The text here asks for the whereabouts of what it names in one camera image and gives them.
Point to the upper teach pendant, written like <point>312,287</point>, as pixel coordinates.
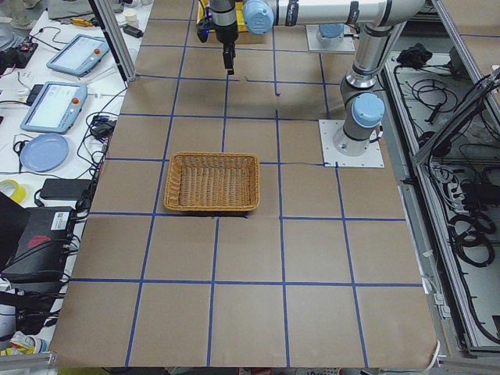
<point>79,56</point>

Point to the yellow woven basket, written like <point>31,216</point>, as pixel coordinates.
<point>207,10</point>

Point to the black computer box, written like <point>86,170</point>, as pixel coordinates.
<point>35,243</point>

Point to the blue plate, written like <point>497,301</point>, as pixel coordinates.
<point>44,153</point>

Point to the aluminium frame post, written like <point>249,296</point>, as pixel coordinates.
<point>113,35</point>

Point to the lower teach pendant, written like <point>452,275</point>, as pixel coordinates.
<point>55,108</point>

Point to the yellow tape roll on desk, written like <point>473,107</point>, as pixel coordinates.
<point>13,190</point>

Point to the black power adapter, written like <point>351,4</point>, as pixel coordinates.
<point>61,190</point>

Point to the brown wicker basket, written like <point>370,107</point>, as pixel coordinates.
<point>212,182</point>

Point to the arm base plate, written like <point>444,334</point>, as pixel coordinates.
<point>330,39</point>
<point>340,151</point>

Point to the teach pendant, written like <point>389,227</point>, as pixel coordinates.
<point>79,56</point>
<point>55,108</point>

